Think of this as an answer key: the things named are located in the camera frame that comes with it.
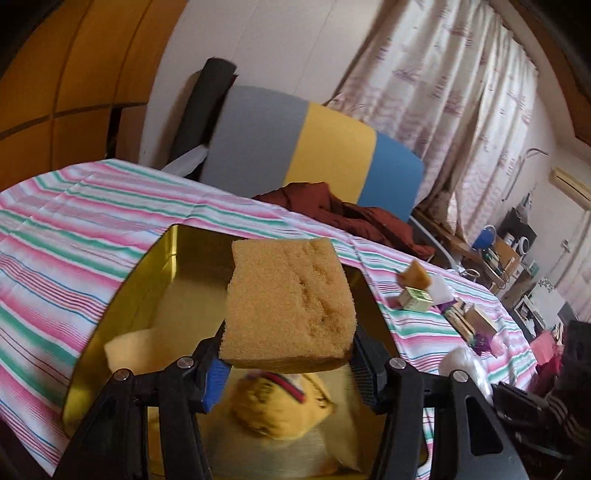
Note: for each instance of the wall air conditioner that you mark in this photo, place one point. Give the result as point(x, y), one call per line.
point(570, 184)

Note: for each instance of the yellow plush toy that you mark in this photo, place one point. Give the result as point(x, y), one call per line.
point(277, 406)

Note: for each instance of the gold metal tin box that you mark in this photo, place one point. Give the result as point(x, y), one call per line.
point(184, 286)

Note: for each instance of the clear plastic bag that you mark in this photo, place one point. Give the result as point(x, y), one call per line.
point(464, 369)

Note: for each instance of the tan sponge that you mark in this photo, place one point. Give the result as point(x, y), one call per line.
point(288, 304)

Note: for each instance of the pink green striped cloth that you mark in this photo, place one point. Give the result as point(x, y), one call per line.
point(83, 230)

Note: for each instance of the yellow sponge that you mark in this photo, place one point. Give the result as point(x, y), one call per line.
point(131, 350)

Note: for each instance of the black rolled mat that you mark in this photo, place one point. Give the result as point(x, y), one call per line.
point(203, 106)

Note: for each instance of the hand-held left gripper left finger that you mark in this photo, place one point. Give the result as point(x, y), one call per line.
point(214, 384)

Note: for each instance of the black shelf unit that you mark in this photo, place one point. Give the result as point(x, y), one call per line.
point(517, 228)

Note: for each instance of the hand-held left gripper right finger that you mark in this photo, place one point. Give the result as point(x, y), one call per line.
point(365, 374)

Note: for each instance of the small white block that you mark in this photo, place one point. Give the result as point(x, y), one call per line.
point(443, 288)

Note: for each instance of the blue cup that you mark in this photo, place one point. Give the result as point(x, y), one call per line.
point(485, 237)

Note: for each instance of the cluttered wooden desk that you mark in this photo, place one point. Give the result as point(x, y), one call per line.
point(461, 247)

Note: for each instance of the white patterned curtain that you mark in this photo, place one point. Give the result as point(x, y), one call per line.
point(438, 92)

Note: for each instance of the dark red cloth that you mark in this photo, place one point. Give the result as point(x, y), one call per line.
point(355, 221)

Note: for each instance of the small green white box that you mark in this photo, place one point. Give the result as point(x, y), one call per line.
point(414, 299)

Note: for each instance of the small brown sponge piece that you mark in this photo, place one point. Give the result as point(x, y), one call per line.
point(415, 275)

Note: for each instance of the wooden wardrobe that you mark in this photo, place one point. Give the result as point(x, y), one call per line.
point(69, 83)

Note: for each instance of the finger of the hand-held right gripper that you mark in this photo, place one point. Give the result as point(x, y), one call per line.
point(521, 399)

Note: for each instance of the small tan box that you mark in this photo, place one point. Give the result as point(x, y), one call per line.
point(482, 321)

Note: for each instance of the small purple item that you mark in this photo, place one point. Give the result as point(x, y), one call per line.
point(481, 342)

